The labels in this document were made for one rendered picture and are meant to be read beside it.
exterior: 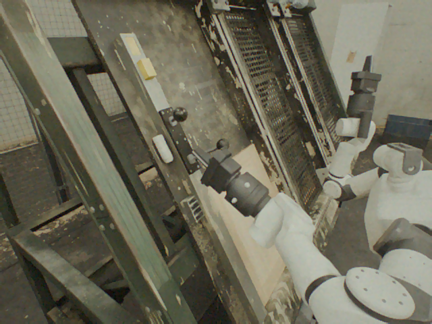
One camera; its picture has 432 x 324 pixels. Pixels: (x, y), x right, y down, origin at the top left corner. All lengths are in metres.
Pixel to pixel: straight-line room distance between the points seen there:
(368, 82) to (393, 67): 4.90
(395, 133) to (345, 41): 1.71
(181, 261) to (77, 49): 0.64
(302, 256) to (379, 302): 0.13
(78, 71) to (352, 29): 4.21
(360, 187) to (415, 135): 4.05
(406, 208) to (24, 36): 0.91
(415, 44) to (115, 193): 5.72
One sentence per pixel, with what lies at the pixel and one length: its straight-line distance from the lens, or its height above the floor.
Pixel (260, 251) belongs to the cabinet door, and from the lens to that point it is 1.00.
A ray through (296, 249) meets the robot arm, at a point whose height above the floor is 1.38.
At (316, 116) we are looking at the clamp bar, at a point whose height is 1.26.
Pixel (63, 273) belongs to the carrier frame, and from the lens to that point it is 1.37.
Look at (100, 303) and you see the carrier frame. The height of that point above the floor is 0.79.
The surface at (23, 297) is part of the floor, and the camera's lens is 2.51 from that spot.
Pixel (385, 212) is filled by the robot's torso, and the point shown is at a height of 1.32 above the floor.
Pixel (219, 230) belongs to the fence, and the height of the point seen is 1.19.
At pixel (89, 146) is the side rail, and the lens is 0.60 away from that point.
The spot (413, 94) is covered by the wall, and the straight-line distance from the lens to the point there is 6.05.
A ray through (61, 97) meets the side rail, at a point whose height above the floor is 1.61.
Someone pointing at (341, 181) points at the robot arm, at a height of 1.17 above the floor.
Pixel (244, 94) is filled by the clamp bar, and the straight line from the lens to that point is 1.04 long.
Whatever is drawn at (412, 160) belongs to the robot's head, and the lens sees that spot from 0.79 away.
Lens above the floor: 1.73
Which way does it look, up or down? 27 degrees down
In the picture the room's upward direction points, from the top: straight up
